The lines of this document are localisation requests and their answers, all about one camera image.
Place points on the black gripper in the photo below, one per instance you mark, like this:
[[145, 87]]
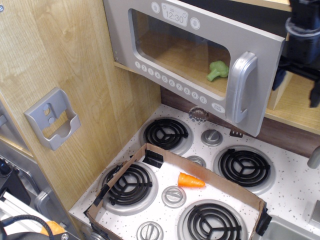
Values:
[[301, 56]]

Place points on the grey wall phone holder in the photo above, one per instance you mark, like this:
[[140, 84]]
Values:
[[47, 111]]

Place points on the front right stove burner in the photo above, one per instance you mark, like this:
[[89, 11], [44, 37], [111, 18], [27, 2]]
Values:
[[211, 220]]

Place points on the back right stove burner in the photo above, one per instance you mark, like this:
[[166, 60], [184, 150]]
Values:
[[246, 166]]

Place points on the grey toy faucet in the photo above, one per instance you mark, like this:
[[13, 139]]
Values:
[[314, 160]]

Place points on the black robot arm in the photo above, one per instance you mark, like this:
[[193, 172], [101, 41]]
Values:
[[305, 12]]

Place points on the orange toy carrot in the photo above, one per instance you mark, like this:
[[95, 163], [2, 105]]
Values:
[[189, 181]]

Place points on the front left stove burner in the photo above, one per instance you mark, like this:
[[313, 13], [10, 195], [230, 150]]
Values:
[[133, 192]]

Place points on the grey front stove knob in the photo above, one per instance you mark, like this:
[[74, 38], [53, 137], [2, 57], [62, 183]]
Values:
[[150, 230]]

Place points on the small grey stove knob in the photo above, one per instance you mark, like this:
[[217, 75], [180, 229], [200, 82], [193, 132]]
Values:
[[197, 160]]

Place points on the orange object bottom left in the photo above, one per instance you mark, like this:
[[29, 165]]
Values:
[[54, 227]]

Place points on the brown cardboard tray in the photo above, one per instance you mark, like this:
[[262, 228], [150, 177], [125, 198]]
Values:
[[167, 166]]

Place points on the hanging toy spatula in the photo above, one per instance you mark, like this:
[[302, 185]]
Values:
[[236, 133]]

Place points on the grey toy microwave door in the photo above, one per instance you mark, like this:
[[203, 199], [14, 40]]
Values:
[[172, 43]]

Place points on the grey back stove knob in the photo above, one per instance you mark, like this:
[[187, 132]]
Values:
[[211, 138]]

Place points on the grey oven door handle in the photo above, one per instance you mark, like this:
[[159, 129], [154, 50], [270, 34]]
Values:
[[43, 204]]

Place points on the green toy broccoli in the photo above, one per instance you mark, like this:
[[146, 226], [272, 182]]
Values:
[[217, 69]]

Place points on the grey centre stove knob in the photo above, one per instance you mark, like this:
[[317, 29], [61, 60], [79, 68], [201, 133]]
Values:
[[174, 197]]

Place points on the grey toy sink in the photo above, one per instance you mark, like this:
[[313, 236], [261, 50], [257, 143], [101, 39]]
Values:
[[280, 229]]

